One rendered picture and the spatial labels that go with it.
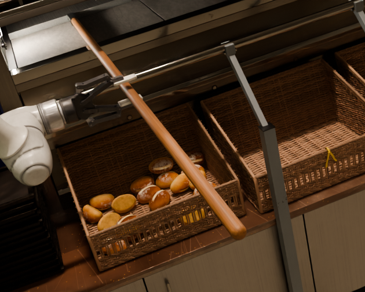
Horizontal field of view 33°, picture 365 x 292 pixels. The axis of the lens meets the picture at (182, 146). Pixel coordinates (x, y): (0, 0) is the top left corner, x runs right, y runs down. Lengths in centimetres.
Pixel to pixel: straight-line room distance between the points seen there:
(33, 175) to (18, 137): 10
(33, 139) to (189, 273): 82
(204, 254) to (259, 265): 23
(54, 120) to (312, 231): 104
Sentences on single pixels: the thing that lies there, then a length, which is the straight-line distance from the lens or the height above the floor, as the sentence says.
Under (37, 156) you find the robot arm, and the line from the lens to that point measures 159.
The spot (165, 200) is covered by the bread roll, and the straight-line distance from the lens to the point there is 232.
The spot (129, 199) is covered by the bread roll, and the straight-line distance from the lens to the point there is 236.
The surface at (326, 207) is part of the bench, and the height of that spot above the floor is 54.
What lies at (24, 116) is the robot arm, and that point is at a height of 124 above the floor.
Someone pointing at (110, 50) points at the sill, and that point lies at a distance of 232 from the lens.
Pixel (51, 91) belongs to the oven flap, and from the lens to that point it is 235.
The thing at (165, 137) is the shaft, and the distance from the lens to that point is 147.
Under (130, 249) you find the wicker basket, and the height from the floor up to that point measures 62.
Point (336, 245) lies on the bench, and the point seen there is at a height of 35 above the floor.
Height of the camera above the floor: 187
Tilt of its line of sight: 28 degrees down
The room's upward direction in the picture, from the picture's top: 15 degrees counter-clockwise
